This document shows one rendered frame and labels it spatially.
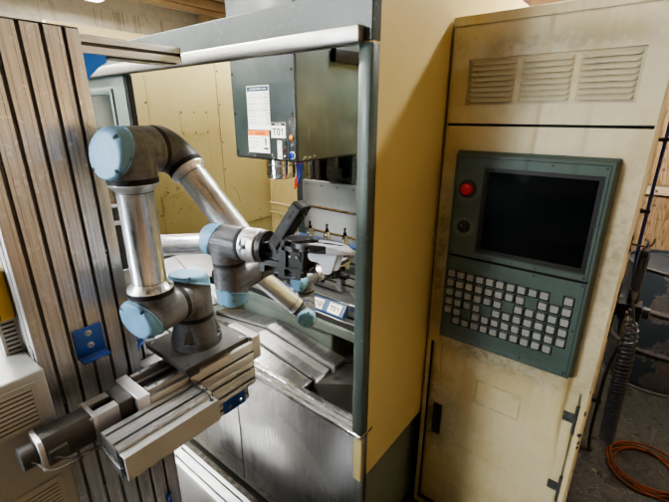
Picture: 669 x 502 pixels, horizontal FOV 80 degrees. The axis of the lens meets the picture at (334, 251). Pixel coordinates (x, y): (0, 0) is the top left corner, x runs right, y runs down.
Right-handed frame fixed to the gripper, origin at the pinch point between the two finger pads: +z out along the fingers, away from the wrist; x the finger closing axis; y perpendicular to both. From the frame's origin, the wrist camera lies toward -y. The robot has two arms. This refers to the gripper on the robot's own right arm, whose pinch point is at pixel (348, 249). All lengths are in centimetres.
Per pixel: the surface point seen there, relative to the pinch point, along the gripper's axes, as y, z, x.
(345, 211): 11, -67, -164
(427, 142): -25, 1, -62
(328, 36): -48, -19, -25
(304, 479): 111, -34, -55
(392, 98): -35, -5, -38
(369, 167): -16.1, -7.2, -30.3
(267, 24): -55, -42, -34
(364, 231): 1.4, -8.0, -32.4
